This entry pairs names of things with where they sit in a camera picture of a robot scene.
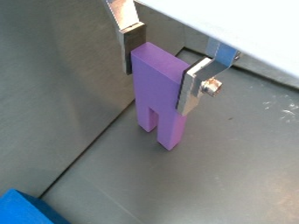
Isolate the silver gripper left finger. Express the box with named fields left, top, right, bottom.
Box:
left=104, top=0, right=145, bottom=74

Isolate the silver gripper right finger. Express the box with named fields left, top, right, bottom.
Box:
left=176, top=38, right=240, bottom=116

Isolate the purple double-square peg block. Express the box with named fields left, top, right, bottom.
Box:
left=131, top=42, right=188, bottom=151

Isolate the blue foam shape board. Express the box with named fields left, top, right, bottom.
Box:
left=0, top=189, right=70, bottom=224

